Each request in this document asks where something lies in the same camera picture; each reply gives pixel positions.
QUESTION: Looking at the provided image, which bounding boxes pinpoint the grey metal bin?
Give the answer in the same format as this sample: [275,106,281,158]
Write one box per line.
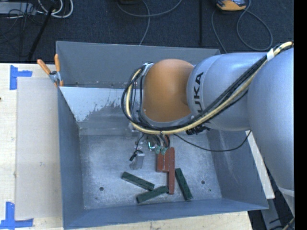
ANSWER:
[55,41,270,230]

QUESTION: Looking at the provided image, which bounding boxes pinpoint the dark green flat block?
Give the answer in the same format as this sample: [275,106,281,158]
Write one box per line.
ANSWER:
[120,171,155,192]
[174,167,194,201]
[136,185,170,204]

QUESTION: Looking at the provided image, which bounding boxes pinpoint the red-brown flat block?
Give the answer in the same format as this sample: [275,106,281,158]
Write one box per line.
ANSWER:
[167,147,176,196]
[156,151,165,173]
[163,152,170,173]

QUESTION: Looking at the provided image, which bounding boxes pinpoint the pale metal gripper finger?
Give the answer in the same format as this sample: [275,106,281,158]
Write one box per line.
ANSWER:
[136,152,146,170]
[129,153,138,170]

